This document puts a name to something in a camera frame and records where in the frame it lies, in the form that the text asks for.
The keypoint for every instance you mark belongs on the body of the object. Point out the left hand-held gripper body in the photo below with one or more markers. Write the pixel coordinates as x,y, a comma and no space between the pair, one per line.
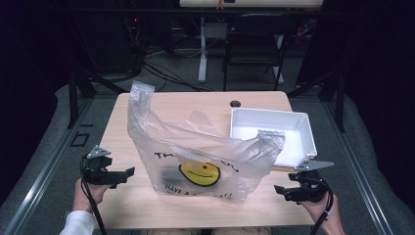
98,168

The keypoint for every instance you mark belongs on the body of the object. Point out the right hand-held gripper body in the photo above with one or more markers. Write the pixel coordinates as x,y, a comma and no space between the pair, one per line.
310,186

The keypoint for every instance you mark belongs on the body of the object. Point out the clear smiley-face plastic bag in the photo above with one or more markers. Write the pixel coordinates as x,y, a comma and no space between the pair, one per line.
169,143

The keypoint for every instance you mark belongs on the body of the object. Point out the person's right hand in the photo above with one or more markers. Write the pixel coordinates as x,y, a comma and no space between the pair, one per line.
321,210

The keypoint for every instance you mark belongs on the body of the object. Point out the person's left hand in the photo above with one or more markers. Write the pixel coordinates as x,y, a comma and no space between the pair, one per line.
88,196

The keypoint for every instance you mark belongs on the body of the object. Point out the white plastic tray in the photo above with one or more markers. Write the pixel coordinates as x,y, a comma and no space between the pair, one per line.
293,143

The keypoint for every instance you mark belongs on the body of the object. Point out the black metal stand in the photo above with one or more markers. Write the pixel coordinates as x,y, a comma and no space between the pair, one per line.
339,98
73,94

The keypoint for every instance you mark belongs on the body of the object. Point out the white desk leg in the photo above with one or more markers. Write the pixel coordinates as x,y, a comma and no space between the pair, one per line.
280,62
203,52

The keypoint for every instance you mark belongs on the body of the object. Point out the black folding chair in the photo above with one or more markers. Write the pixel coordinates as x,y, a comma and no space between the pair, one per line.
254,42

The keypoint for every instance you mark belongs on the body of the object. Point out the orange object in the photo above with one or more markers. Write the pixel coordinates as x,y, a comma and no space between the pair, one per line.
220,4

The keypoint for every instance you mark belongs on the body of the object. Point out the aluminium floor rail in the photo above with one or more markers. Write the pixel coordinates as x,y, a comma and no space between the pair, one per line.
362,176
45,173

